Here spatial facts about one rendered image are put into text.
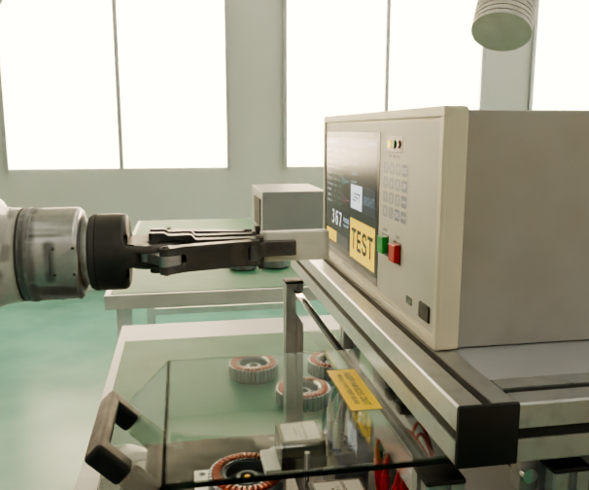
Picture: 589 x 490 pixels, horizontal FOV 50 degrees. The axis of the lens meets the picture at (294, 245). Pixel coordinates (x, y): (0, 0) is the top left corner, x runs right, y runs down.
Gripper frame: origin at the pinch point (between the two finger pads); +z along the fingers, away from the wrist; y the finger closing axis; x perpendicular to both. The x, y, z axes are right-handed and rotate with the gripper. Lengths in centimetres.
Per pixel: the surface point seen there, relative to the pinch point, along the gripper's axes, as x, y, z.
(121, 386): -44, -72, -26
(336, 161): 7.2, -21.5, 9.6
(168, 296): -45, -153, -18
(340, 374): -11.9, 6.2, 3.5
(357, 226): 0.1, -10.7, 9.6
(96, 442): -12.0, 15.9, -18.3
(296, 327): -21.2, -38.0, 6.9
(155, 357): -44, -89, -19
